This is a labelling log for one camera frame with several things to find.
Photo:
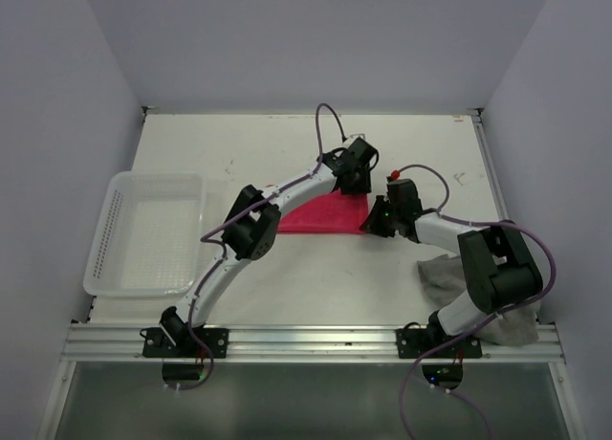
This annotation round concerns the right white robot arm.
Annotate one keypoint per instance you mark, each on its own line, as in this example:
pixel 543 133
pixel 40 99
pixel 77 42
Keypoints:
pixel 498 266

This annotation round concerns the aluminium mounting rail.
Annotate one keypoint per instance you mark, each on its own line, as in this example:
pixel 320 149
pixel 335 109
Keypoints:
pixel 122 343

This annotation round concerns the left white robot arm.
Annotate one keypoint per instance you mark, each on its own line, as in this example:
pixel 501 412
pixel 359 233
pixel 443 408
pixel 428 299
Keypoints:
pixel 250 229

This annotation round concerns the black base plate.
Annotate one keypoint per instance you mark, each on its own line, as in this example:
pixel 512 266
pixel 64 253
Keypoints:
pixel 416 340
pixel 212 342

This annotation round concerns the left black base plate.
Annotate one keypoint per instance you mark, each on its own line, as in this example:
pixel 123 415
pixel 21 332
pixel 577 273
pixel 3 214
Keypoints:
pixel 212 342

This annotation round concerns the grey towel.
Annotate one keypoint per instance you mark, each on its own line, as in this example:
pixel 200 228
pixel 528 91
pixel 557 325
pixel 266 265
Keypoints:
pixel 443 280

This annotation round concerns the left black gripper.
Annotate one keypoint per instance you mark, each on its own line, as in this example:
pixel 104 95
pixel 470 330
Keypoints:
pixel 363 186

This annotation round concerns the pink towel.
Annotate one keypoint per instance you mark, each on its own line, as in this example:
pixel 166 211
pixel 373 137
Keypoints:
pixel 332 213

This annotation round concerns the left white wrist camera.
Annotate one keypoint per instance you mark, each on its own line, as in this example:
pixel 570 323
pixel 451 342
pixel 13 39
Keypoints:
pixel 357 136

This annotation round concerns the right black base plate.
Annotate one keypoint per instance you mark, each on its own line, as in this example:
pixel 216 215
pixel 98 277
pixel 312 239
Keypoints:
pixel 416 340

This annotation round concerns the clear plastic basket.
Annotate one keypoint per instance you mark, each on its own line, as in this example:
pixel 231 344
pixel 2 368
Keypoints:
pixel 146 242

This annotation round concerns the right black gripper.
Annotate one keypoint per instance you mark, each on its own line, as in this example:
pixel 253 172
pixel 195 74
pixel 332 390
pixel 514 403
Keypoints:
pixel 371 225

